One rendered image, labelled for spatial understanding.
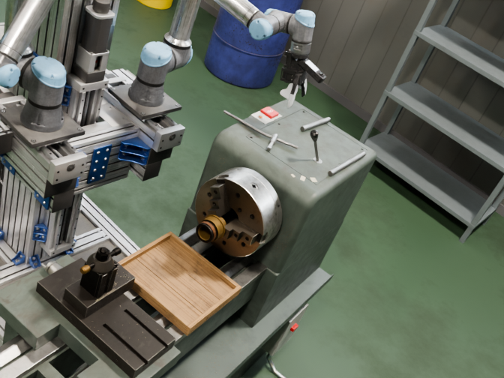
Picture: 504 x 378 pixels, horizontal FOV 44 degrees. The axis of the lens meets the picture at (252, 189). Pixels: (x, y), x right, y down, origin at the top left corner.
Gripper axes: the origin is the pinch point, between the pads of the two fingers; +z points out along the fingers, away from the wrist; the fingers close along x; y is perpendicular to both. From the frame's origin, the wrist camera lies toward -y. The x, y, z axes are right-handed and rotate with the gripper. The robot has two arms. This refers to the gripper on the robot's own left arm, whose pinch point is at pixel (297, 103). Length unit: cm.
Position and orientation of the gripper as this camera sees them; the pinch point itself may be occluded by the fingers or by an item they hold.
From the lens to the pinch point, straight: 248.1
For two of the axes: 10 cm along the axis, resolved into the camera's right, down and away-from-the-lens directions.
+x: -4.4, 4.1, -8.0
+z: -1.1, 8.6, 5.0
